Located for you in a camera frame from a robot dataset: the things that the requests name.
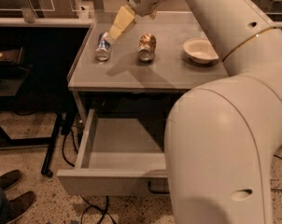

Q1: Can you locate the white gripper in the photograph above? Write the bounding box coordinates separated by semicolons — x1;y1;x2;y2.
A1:
108;0;162;41

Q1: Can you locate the blue silver redbull can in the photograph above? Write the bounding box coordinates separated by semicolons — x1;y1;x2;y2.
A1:
95;32;111;62

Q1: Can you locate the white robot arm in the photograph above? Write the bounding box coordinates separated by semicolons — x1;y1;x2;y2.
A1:
164;0;282;224

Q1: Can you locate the gold brown soda can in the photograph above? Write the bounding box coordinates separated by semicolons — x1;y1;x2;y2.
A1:
137;34;157;62

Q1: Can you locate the open grey top drawer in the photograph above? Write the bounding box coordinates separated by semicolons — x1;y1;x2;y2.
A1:
57;110;168;196

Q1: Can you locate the grey cabinet table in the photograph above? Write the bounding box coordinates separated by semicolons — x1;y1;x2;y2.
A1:
68;11;227;120

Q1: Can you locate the white paper bowl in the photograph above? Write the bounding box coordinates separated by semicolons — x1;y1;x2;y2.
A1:
183;38;219;64

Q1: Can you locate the upper brown shoe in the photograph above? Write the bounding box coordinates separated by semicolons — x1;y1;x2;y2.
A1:
0;170;21;190

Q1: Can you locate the black side table frame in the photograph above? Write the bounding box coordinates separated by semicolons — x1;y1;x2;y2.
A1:
0;46;63;177

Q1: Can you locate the black metal drawer handle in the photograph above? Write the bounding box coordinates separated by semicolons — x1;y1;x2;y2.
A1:
148;180;170;195

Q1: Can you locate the black floor cable left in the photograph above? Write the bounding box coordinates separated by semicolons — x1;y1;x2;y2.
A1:
61;126;118;224

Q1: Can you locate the black floor cable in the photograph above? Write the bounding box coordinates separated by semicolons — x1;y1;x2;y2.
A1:
270;154;282;193
61;126;118;224

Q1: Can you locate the black floor cable right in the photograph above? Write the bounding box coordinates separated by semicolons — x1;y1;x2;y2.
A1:
270;154;282;193

